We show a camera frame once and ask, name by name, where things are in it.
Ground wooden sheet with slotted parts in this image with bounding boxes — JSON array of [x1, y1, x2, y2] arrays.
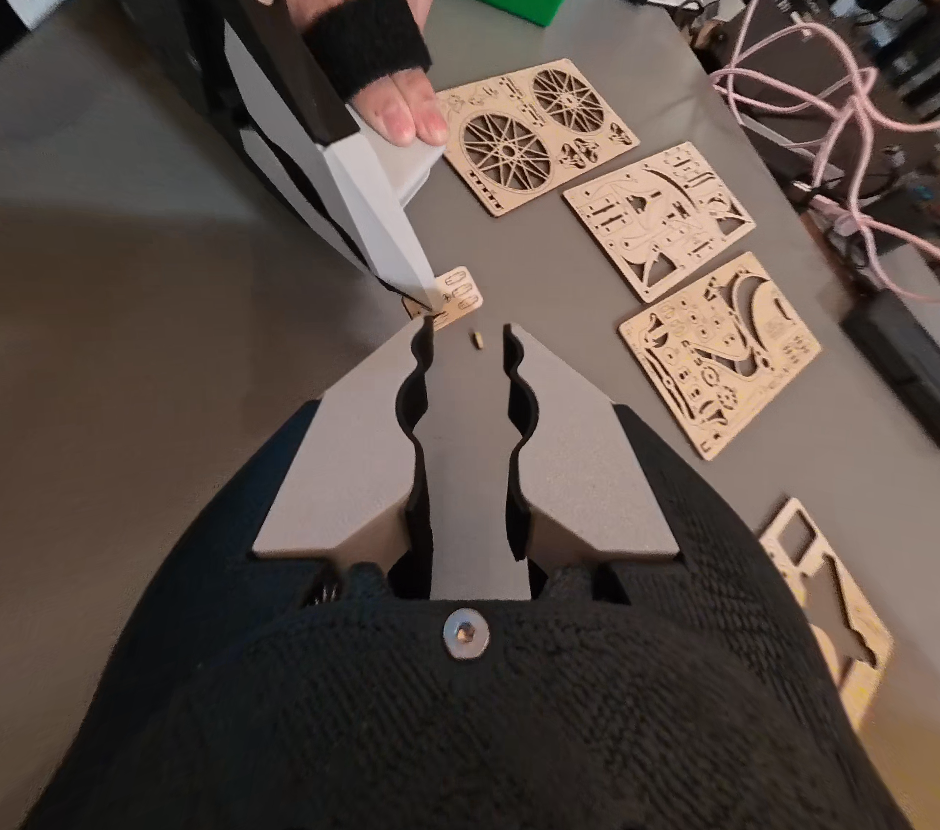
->
[[563, 141, 757, 304]]

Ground black flat device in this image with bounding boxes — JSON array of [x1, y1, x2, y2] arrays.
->
[[841, 290, 940, 451]]

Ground wooden sheet with large cutouts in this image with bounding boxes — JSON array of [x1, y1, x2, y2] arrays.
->
[[756, 497, 895, 732]]

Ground wooden sheet with curved cutouts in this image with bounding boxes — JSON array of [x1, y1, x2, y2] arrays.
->
[[618, 251, 822, 462]]

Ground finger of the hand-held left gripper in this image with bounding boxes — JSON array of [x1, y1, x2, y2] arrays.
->
[[323, 136, 442, 320], [222, 25, 416, 306]]

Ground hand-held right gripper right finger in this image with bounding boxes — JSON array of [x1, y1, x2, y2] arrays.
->
[[503, 323, 680, 599]]

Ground small wooden assembly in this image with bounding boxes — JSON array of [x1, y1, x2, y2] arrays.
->
[[689, 0, 728, 48]]

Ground small wooden parts card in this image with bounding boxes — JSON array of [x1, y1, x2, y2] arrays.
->
[[402, 266, 484, 332]]

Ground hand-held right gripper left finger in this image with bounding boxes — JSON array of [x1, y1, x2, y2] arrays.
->
[[252, 316, 436, 599]]

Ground black carton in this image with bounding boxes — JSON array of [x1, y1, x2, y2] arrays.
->
[[742, 0, 886, 199]]

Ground pink cable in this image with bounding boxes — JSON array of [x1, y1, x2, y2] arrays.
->
[[708, 0, 940, 304]]

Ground wooden sheet with wheels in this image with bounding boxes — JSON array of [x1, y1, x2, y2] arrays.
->
[[433, 59, 641, 217]]

